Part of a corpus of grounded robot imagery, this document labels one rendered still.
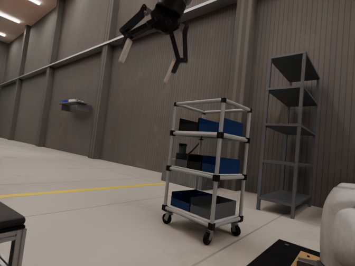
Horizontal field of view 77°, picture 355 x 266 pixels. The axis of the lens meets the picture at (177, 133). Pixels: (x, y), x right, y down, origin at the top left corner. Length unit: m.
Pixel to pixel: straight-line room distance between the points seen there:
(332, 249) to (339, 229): 0.06
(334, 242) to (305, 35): 3.87
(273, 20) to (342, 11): 0.98
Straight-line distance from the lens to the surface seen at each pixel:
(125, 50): 0.67
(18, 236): 0.97
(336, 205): 0.70
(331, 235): 0.72
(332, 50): 4.16
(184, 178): 3.80
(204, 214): 1.70
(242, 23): 4.64
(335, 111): 3.88
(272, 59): 3.12
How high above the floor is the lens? 0.63
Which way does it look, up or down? 4 degrees up
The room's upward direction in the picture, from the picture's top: 6 degrees clockwise
